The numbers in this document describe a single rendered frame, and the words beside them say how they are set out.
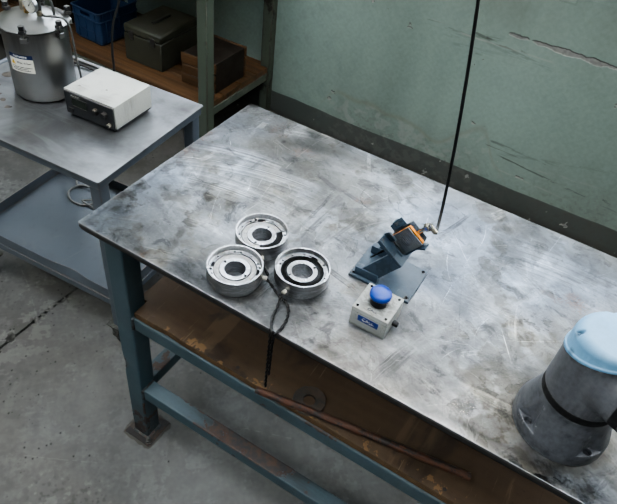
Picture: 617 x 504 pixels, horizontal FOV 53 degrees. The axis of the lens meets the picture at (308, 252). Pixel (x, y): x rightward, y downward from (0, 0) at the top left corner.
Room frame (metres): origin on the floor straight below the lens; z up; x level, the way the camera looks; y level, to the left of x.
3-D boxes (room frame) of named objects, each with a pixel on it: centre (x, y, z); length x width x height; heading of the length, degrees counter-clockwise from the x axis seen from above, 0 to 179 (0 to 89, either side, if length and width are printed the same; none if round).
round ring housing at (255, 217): (0.89, 0.09, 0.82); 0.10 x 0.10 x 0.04
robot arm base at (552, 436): (0.58, -0.44, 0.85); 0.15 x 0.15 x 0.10
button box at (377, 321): (0.74, -0.14, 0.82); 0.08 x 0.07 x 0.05; 65
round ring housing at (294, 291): (0.81, 0.01, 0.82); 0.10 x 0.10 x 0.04
